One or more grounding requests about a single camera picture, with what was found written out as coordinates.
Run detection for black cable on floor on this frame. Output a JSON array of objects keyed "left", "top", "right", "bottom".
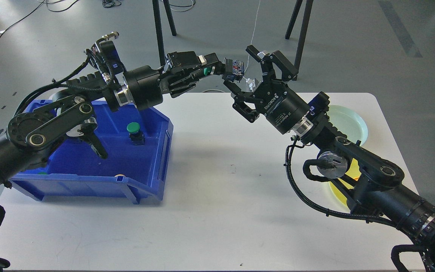
[{"left": 0, "top": 0, "right": 80, "bottom": 63}]

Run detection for white cable on floor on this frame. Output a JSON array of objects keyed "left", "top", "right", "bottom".
[{"left": 202, "top": 0, "right": 261, "bottom": 93}]

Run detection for black tripod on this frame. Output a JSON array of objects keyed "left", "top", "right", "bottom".
[
  {"left": 285, "top": 0, "right": 314, "bottom": 71},
  {"left": 152, "top": 0, "right": 178, "bottom": 68}
]

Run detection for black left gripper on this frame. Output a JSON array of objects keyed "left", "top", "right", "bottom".
[{"left": 123, "top": 51, "right": 226, "bottom": 111}]

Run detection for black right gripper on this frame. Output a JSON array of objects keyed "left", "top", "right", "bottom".
[{"left": 223, "top": 45, "right": 312, "bottom": 136}]

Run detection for black tripod left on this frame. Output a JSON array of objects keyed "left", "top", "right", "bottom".
[{"left": 152, "top": 0, "right": 178, "bottom": 68}]

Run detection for black tripod right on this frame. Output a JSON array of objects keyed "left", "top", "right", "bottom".
[{"left": 285, "top": 0, "right": 314, "bottom": 71}]

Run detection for yellow plate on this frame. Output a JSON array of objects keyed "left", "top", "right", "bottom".
[{"left": 329, "top": 158, "right": 361, "bottom": 207}]

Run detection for green push button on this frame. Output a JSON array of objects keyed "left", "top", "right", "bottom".
[
  {"left": 126, "top": 122, "right": 145, "bottom": 146},
  {"left": 203, "top": 58, "right": 245, "bottom": 82}
]

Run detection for light green plate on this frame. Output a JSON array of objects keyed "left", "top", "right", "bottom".
[{"left": 327, "top": 105, "right": 369, "bottom": 146}]

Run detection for white power adapter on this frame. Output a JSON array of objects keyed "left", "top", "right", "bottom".
[{"left": 244, "top": 77, "right": 260, "bottom": 93}]

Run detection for blue plastic bin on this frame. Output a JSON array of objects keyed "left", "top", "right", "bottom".
[{"left": 10, "top": 100, "right": 174, "bottom": 204}]

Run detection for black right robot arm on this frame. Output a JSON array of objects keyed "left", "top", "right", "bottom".
[{"left": 214, "top": 45, "right": 435, "bottom": 272}]

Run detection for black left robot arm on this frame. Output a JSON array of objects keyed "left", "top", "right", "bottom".
[{"left": 0, "top": 32, "right": 232, "bottom": 272}]

